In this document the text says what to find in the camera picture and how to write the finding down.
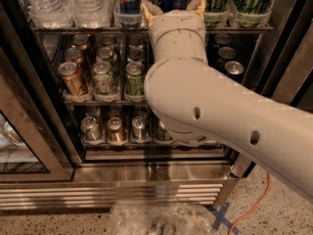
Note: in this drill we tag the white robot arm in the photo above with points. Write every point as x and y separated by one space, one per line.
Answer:
197 103

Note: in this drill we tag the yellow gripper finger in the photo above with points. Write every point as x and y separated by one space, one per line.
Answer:
151 12
197 7

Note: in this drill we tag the gold soda can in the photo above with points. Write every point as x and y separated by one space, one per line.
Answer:
74 80
75 54

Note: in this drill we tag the front blue pepsi can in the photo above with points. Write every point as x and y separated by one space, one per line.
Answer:
234 70

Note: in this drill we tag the clear water bottle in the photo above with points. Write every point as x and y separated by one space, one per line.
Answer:
50 13
92 13

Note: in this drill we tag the middle gold soda can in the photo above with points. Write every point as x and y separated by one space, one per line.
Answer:
75 54

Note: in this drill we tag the front white green soda can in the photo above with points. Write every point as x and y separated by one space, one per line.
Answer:
103 78

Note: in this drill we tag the white green soda can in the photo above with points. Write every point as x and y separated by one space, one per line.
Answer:
106 54
103 78

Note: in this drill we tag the bottom silver green can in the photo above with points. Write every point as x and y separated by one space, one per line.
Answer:
91 129

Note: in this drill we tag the right clear water bottle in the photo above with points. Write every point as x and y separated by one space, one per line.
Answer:
92 13

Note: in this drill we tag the bottom gold can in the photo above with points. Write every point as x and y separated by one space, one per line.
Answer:
115 129

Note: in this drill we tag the middle blue pepsi can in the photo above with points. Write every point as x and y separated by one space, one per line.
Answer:
224 55

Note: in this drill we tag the rear blue pepsi can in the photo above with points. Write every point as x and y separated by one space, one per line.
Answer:
217 41

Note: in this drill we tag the left clear water bottle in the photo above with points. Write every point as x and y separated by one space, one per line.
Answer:
50 13

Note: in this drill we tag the stainless steel fridge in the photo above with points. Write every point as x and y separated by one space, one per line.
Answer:
148 171

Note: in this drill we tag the glass fridge door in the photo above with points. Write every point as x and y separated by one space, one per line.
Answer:
30 151

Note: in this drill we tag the middle white green soda can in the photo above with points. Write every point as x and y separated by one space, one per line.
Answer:
106 54

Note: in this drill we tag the blue tape cross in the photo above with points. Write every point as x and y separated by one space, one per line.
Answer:
219 215

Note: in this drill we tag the clear plastic bin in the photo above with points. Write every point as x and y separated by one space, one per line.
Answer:
159 219

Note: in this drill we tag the front gold soda can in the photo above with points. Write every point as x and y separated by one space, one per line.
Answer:
74 80

